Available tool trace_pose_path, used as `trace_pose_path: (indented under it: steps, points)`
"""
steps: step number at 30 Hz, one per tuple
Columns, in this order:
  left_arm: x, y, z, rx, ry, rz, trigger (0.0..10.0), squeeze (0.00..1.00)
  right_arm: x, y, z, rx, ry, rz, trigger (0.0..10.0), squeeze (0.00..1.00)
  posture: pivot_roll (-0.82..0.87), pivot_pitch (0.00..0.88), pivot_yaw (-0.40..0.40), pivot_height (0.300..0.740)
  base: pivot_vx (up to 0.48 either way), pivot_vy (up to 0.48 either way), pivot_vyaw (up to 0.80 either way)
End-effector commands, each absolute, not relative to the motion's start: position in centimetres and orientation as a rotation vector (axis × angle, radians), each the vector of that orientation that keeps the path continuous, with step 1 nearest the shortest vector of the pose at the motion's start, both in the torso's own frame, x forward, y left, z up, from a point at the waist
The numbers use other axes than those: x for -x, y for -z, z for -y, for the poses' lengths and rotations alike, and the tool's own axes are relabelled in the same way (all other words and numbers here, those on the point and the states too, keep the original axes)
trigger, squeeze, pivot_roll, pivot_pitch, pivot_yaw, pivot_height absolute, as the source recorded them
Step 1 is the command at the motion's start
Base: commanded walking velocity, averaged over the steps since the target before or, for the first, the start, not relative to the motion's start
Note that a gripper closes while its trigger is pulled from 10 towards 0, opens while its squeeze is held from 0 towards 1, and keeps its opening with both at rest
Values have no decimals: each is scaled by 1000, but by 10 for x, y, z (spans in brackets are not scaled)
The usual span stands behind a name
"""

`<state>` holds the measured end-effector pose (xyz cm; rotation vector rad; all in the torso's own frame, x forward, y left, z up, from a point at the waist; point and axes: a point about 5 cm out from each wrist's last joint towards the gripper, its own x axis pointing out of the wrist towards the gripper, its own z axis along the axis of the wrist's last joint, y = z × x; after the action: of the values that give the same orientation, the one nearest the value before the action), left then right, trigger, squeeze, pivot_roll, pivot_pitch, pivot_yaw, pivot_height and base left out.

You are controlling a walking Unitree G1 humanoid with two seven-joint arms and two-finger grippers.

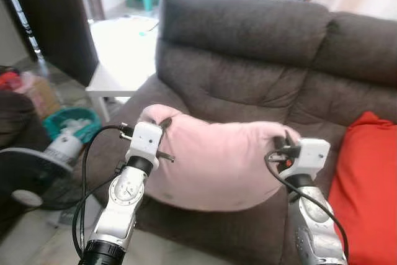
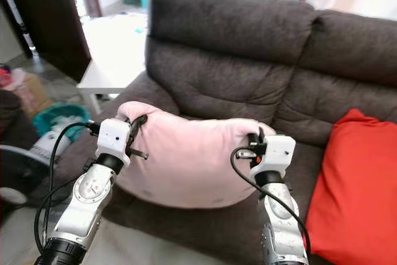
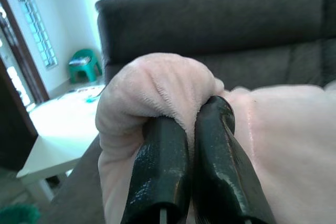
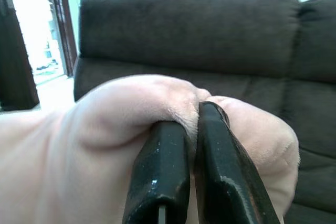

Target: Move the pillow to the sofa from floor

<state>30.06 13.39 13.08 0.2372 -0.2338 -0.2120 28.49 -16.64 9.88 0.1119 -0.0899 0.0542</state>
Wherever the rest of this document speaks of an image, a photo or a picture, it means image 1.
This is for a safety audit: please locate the red cloth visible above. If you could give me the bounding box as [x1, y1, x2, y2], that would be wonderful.
[0, 71, 23, 91]

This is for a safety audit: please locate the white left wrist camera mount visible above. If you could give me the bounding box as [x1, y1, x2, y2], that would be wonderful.
[126, 122, 164, 167]

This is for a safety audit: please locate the teal plastic basket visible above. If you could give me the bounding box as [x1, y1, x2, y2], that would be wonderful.
[42, 107, 102, 146]

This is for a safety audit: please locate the white table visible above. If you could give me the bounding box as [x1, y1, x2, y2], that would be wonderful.
[85, 16, 161, 124]

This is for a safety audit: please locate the dark brown wooden door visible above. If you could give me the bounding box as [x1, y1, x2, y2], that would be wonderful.
[2, 0, 100, 88]

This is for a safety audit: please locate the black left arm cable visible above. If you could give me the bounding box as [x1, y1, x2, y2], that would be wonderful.
[71, 124, 135, 261]

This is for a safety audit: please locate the dark brown fabric sofa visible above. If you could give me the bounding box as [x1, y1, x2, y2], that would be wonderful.
[84, 0, 397, 265]

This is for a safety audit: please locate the pink pillow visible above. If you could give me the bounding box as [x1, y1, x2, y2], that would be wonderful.
[136, 104, 302, 212]

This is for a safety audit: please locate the brown cardboard box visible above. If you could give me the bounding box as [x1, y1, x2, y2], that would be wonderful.
[21, 75, 63, 120]

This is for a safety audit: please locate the black floor fan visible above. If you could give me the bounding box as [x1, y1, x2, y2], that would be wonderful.
[0, 146, 85, 212]

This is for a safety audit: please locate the red pillow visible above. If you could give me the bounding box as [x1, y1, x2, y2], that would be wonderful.
[327, 111, 397, 265]

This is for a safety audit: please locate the dark brown armchair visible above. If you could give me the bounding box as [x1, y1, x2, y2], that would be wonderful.
[0, 90, 51, 151]

